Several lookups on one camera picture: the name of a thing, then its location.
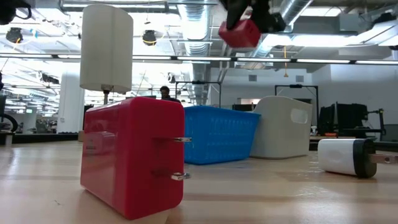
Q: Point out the person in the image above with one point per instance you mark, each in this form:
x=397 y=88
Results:
x=164 y=91

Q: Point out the black workstation equipment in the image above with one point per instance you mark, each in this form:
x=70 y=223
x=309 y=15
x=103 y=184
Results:
x=348 y=118

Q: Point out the black hanging ceiling device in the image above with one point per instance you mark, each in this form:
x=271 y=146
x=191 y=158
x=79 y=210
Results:
x=149 y=37
x=14 y=35

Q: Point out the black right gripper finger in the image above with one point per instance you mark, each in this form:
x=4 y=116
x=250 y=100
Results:
x=236 y=11
x=267 y=18

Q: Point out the white shade lamp wooden base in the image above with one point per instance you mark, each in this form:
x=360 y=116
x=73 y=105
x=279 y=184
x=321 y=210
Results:
x=105 y=46

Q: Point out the white pillar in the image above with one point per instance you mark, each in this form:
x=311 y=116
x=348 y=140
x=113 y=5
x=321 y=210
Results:
x=71 y=102

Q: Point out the white charger black end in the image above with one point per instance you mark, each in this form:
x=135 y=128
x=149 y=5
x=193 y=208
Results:
x=335 y=155

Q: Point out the black rig frame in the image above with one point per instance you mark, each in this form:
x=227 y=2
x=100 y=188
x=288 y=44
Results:
x=199 y=82
x=295 y=86

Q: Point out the grey plastic bin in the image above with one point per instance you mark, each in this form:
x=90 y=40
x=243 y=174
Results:
x=280 y=133

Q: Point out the silver slanted air duct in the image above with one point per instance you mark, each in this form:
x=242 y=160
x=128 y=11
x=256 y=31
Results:
x=292 y=11

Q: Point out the blue plastic basket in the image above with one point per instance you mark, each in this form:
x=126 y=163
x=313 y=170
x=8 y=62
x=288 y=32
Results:
x=217 y=133

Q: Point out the black aluminium table frame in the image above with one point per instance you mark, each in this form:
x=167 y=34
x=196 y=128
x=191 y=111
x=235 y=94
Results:
x=37 y=138

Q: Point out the red wall charger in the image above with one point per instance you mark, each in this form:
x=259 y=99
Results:
x=239 y=35
x=130 y=155

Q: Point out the small white object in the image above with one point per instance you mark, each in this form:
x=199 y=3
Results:
x=314 y=130

